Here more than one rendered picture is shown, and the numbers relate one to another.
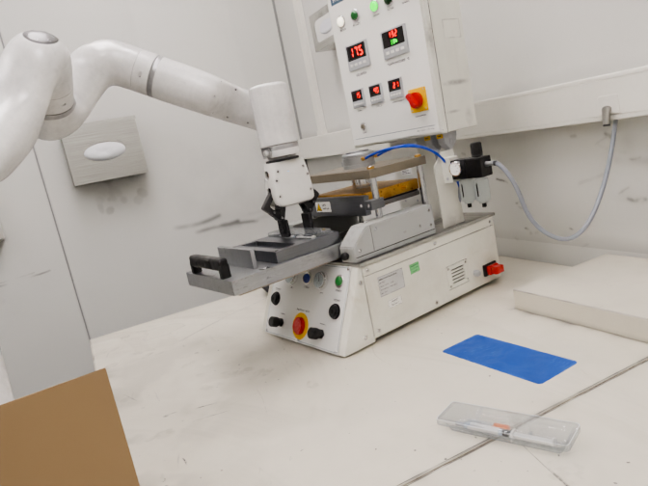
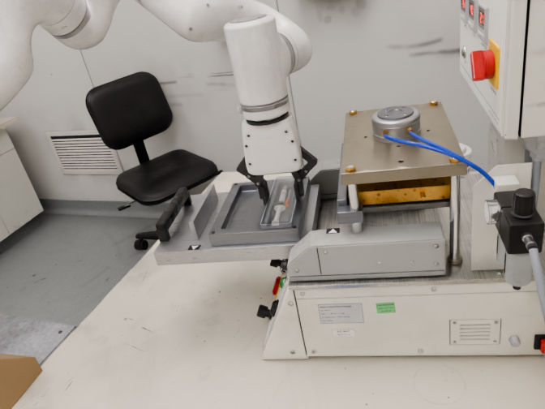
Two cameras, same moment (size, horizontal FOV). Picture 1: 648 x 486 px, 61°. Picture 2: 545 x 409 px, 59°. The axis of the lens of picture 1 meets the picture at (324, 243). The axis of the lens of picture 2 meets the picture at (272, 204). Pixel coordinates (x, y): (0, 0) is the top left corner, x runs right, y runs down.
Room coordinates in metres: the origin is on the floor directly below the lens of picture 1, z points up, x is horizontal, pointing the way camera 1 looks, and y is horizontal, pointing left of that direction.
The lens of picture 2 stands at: (0.69, -0.56, 1.44)
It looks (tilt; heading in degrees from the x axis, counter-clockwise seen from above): 29 degrees down; 50
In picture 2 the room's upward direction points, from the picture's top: 12 degrees counter-clockwise
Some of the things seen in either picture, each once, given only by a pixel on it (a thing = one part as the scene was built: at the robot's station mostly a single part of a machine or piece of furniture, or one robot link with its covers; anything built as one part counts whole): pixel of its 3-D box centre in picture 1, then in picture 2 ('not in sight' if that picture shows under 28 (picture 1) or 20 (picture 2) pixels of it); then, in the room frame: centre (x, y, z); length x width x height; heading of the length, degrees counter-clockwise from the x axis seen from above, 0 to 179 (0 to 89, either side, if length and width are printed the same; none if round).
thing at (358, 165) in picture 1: (376, 174); (417, 150); (1.36, -0.16, 1.08); 0.31 x 0.24 x 0.13; 35
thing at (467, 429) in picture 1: (505, 428); not in sight; (0.69, -0.19, 0.76); 0.18 x 0.06 x 0.02; 48
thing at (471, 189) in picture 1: (469, 175); (509, 231); (1.25, -0.36, 1.05); 0.15 x 0.05 x 0.15; 35
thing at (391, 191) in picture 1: (364, 184); (397, 158); (1.35, -0.13, 1.07); 0.22 x 0.17 x 0.10; 35
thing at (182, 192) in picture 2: (208, 265); (173, 212); (1.11, 0.24, 0.99); 0.15 x 0.02 x 0.04; 35
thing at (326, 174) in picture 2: (316, 229); (362, 175); (1.44, 0.01, 0.96); 0.25 x 0.05 x 0.07; 125
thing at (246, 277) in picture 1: (267, 256); (241, 215); (1.19, 0.13, 0.97); 0.30 x 0.22 x 0.08; 125
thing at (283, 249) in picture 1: (283, 244); (263, 208); (1.21, 0.09, 0.98); 0.20 x 0.17 x 0.03; 35
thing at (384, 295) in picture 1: (382, 274); (401, 269); (1.34, -0.13, 0.84); 0.53 x 0.37 x 0.17; 125
